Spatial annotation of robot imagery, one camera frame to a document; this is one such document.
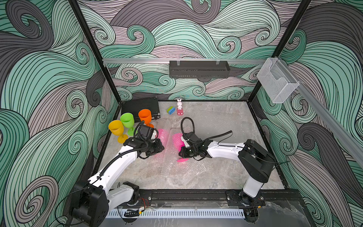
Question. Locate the black hard case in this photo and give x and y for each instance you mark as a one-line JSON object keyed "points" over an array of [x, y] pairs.
{"points": [[134, 106]]}

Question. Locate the black perforated wall tray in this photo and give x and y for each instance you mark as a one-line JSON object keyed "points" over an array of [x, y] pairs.
{"points": [[199, 69]]}

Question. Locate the black front mounting rail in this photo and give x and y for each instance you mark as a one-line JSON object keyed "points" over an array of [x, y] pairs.
{"points": [[213, 194]]}

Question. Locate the clear plastic wall bin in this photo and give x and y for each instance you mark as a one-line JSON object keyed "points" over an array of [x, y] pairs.
{"points": [[277, 80]]}

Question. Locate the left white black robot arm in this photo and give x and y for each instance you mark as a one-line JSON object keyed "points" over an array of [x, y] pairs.
{"points": [[92, 199]]}

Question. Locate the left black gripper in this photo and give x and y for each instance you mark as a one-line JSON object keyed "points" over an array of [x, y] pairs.
{"points": [[158, 148]]}

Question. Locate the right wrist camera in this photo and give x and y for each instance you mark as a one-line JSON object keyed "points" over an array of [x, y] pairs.
{"points": [[190, 139]]}

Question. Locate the white slotted cable duct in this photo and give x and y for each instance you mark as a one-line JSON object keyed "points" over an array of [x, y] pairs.
{"points": [[182, 213]]}

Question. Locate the magenta wine glass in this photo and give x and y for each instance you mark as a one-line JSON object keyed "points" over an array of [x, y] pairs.
{"points": [[178, 143]]}

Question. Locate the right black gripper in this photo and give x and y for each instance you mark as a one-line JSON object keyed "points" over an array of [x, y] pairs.
{"points": [[184, 153]]}

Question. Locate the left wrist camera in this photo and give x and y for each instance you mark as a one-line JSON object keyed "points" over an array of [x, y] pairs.
{"points": [[152, 133]]}

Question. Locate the aluminium back wall rail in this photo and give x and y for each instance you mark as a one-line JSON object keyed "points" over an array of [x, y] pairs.
{"points": [[167, 60]]}

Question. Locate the green blue toy block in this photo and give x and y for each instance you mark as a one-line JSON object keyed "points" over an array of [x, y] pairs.
{"points": [[171, 110]]}

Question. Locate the bubble wrap of magenta glass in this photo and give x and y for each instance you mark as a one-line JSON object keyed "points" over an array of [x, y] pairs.
{"points": [[181, 172]]}

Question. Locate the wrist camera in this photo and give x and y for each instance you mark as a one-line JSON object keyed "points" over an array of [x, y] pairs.
{"points": [[152, 133], [190, 139]]}

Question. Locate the pink wine glass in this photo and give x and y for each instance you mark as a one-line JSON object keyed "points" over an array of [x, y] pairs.
{"points": [[163, 136]]}

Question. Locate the bubble wrap of pink glass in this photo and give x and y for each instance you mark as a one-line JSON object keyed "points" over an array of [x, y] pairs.
{"points": [[165, 152]]}

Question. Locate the aluminium right wall rail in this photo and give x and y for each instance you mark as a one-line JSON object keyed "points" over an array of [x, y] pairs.
{"points": [[312, 91]]}

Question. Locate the yellow wine glass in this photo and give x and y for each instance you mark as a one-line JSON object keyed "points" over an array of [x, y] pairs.
{"points": [[116, 128]]}

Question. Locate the small bunny figurine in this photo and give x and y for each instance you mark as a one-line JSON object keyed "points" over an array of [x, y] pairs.
{"points": [[180, 111]]}

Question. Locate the green plastic wine glass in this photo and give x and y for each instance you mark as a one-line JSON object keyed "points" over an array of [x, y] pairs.
{"points": [[128, 121]]}

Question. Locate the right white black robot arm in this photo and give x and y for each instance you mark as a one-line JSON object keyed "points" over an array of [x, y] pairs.
{"points": [[257, 161]]}

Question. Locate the aluminium wall rail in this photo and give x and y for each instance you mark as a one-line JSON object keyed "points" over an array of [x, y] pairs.
{"points": [[312, 91], [167, 60]]}

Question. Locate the orange plastic wine glass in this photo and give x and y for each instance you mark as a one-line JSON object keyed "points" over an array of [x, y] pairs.
{"points": [[146, 116]]}

